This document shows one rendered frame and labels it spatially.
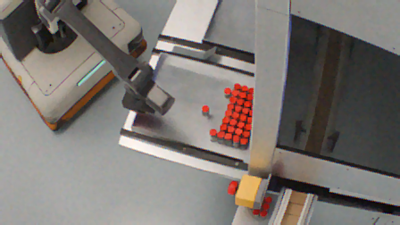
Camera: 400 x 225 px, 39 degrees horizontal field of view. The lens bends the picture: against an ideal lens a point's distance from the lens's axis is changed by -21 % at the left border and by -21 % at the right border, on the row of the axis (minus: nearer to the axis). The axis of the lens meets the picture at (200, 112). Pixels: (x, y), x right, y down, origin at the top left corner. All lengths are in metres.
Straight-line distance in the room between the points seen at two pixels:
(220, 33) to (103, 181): 1.04
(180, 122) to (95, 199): 0.99
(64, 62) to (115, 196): 0.64
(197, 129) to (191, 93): 0.12
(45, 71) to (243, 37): 1.09
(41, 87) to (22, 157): 0.41
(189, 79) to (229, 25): 0.23
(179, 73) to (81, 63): 0.87
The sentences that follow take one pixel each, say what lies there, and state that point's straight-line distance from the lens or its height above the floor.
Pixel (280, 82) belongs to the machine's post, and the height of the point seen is 1.54.
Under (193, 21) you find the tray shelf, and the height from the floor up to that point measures 0.88.
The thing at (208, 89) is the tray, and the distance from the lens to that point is 2.11.
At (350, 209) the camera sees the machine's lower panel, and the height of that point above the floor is 0.86.
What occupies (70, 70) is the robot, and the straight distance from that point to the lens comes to 2.92.
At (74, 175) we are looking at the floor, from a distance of 3.01.
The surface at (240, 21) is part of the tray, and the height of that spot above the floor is 0.88.
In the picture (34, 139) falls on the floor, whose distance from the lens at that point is 3.14.
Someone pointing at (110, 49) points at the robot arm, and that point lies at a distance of 1.78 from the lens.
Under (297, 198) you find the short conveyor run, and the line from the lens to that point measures 1.93.
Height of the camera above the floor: 2.76
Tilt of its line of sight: 65 degrees down
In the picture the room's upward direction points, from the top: 5 degrees counter-clockwise
